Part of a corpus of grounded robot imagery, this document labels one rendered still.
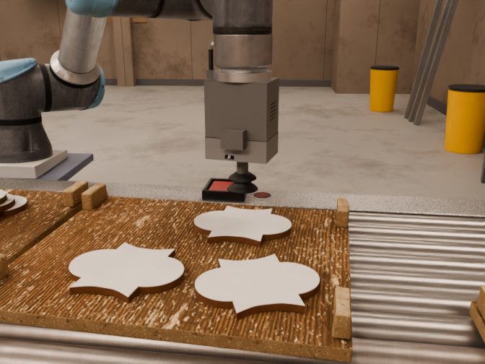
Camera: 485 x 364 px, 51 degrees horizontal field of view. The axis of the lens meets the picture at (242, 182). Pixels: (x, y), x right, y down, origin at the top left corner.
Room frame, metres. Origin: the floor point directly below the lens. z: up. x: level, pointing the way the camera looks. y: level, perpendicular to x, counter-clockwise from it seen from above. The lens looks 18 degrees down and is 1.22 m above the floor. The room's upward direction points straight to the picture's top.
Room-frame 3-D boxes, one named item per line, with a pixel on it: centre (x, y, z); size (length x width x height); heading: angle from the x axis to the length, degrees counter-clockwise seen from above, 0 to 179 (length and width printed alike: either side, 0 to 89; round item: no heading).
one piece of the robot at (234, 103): (0.66, 0.01, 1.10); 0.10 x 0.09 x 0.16; 162
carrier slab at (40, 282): (0.60, 0.07, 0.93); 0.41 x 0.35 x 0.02; 79
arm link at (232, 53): (0.67, 0.00, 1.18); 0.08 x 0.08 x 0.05
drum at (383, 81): (6.95, -1.90, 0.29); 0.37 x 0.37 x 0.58
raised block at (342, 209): (0.70, -0.15, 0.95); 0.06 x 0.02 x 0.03; 169
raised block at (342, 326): (0.44, -0.10, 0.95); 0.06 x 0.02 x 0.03; 169
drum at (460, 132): (4.76, -2.12, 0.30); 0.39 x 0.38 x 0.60; 86
